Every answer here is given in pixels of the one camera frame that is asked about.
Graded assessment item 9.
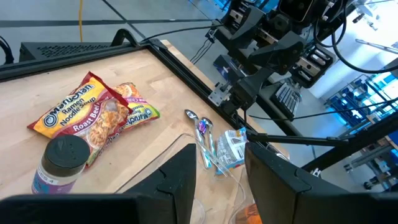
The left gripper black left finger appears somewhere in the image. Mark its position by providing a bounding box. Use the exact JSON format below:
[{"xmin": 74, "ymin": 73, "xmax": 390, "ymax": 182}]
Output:
[{"xmin": 124, "ymin": 142, "xmax": 198, "ymax": 224}]

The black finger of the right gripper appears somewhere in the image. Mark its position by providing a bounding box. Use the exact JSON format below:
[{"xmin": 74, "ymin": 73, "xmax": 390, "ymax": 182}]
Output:
[
  {"xmin": 214, "ymin": 6, "xmax": 267, "ymax": 55},
  {"xmin": 248, "ymin": 30, "xmax": 307, "ymax": 75}
]

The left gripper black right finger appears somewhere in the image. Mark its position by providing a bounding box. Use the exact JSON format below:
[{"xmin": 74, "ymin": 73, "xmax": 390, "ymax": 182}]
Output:
[{"xmin": 244, "ymin": 142, "xmax": 312, "ymax": 224}]

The orange ramen packet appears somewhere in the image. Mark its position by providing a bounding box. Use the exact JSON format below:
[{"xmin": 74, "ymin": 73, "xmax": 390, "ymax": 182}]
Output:
[{"xmin": 234, "ymin": 203, "xmax": 264, "ymax": 224}]

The yellow green ramen packet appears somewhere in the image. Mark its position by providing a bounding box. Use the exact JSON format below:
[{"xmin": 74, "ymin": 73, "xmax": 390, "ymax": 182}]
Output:
[{"xmin": 102, "ymin": 82, "xmax": 161, "ymax": 147}]

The purple label spice jar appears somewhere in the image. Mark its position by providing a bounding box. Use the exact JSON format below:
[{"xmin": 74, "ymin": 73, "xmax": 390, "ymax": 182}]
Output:
[{"xmin": 30, "ymin": 134, "xmax": 91, "ymax": 195}]

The roast beef ramen packet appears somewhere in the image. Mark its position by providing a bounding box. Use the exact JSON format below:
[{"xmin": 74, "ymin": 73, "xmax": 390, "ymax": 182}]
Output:
[{"xmin": 27, "ymin": 70, "xmax": 133, "ymax": 167}]

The clear plastic bin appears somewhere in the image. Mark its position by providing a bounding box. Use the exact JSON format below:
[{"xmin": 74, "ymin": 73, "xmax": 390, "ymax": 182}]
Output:
[{"xmin": 114, "ymin": 133, "xmax": 249, "ymax": 224}]

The backlit keyboard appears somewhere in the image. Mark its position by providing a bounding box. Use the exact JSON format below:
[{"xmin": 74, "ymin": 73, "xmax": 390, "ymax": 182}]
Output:
[{"xmin": 269, "ymin": 81, "xmax": 303, "ymax": 121}]

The blue clear plastic pouch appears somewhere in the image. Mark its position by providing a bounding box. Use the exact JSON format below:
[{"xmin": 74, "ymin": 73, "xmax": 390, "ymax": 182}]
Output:
[{"xmin": 216, "ymin": 127, "xmax": 249, "ymax": 175}]

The black desk beam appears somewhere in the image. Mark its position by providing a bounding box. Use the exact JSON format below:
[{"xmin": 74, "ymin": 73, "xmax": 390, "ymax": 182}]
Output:
[{"xmin": 300, "ymin": 111, "xmax": 398, "ymax": 174}]

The black perforated metal box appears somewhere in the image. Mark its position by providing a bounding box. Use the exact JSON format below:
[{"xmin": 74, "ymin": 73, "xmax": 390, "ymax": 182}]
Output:
[{"xmin": 19, "ymin": 41, "xmax": 124, "ymax": 62}]

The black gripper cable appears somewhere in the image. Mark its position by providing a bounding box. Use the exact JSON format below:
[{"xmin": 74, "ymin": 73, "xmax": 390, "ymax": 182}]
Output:
[{"xmin": 330, "ymin": 0, "xmax": 398, "ymax": 75}]

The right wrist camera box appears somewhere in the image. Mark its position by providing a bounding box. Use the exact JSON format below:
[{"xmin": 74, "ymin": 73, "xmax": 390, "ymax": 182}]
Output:
[{"xmin": 277, "ymin": 0, "xmax": 314, "ymax": 23}]

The purple spoon iridescent handle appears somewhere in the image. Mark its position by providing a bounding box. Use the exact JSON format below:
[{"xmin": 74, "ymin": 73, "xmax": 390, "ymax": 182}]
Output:
[{"xmin": 198, "ymin": 119, "xmax": 218, "ymax": 162}]

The silver spoon iridescent handle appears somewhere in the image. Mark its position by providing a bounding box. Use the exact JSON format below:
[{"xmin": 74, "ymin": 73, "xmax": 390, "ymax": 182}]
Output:
[
  {"xmin": 203, "ymin": 116, "xmax": 218, "ymax": 156},
  {"xmin": 185, "ymin": 108, "xmax": 213, "ymax": 170}
]

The yellow floor cable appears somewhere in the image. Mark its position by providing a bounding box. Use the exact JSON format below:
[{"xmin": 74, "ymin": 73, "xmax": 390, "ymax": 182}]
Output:
[{"xmin": 77, "ymin": 0, "xmax": 85, "ymax": 43}]

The coiled black floor cable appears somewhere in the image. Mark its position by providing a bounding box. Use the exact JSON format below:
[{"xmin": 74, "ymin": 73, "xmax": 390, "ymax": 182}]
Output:
[{"xmin": 0, "ymin": 35, "xmax": 15, "ymax": 65}]

